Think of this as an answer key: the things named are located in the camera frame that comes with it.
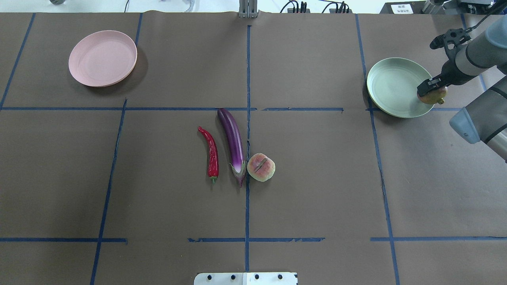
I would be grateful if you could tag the red green pomegranate fruit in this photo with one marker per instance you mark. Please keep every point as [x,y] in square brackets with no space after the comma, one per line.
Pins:
[434,97]

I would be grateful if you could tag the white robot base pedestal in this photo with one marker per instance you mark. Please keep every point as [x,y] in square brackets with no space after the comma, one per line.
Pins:
[247,278]

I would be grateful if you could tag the red chili pepper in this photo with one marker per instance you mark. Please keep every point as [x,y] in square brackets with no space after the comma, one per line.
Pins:
[213,161]

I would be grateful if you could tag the pink plate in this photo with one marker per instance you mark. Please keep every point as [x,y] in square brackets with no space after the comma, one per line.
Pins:
[103,58]

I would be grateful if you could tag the aluminium frame post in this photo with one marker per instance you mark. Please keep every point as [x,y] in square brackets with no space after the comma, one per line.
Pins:
[248,9]

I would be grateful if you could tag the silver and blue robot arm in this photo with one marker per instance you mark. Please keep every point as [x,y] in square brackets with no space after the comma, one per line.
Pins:
[485,118]

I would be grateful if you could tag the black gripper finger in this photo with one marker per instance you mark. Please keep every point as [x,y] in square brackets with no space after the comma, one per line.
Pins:
[425,87]

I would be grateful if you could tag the purple eggplant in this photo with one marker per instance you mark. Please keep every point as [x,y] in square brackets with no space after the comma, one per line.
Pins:
[232,132]

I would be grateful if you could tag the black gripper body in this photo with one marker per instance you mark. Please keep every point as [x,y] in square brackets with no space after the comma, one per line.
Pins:
[450,74]

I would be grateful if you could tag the white label card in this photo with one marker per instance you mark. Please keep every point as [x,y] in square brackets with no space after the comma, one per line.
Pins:
[402,8]

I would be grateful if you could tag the peach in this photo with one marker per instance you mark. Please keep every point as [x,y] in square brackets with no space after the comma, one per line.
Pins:
[260,167]

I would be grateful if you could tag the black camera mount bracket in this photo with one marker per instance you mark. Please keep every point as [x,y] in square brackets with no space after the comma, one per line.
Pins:
[452,41]

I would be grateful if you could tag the light green plate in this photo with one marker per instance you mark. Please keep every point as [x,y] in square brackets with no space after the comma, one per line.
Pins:
[392,85]

